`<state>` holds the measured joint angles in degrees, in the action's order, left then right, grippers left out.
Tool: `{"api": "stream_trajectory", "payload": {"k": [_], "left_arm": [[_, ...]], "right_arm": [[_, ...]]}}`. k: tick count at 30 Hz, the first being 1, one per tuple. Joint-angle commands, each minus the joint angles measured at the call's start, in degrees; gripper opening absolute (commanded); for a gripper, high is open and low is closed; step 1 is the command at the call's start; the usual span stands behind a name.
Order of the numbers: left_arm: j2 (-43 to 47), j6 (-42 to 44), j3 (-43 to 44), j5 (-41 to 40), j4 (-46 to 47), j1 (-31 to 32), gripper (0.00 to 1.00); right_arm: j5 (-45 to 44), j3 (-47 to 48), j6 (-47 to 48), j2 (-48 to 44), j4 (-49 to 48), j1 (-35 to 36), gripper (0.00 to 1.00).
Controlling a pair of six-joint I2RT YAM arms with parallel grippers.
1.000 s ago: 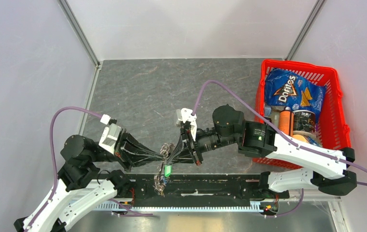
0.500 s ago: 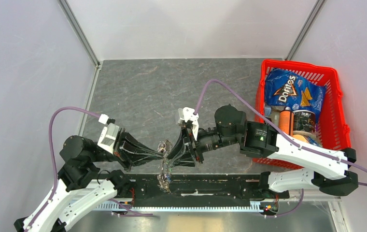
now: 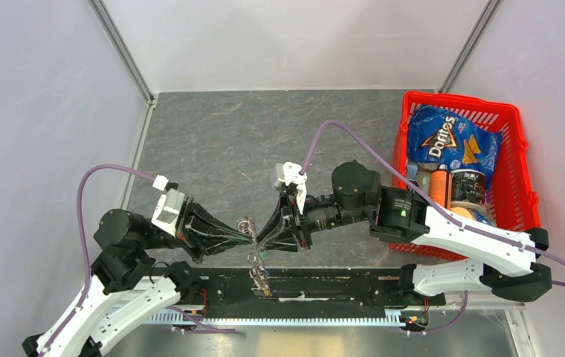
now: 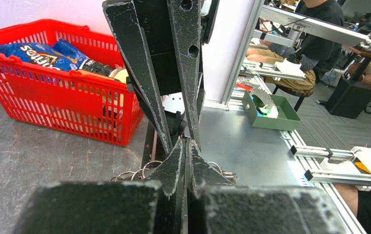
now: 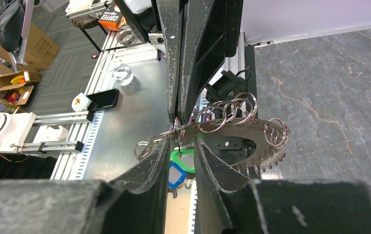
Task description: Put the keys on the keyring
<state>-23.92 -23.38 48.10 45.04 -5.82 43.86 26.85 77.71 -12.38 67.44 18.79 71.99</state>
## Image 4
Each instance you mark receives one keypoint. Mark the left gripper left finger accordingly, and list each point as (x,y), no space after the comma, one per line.
(152,205)

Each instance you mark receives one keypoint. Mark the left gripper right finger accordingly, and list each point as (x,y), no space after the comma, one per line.
(218,206)

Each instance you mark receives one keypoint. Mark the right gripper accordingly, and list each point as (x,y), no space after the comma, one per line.
(160,43)

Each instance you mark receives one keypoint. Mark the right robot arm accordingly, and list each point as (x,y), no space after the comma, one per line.
(173,105)

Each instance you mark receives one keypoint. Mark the yellow sponge ball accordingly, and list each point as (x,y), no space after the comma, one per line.
(119,74)

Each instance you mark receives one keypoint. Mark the black can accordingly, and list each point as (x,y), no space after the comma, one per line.
(96,67)

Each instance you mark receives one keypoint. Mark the blue Doritos chip bag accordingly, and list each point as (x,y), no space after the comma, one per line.
(62,56)

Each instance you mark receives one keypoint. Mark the green metal tray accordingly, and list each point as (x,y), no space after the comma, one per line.
(288,119)

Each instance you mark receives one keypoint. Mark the red plastic basket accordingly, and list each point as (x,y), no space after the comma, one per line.
(73,102)

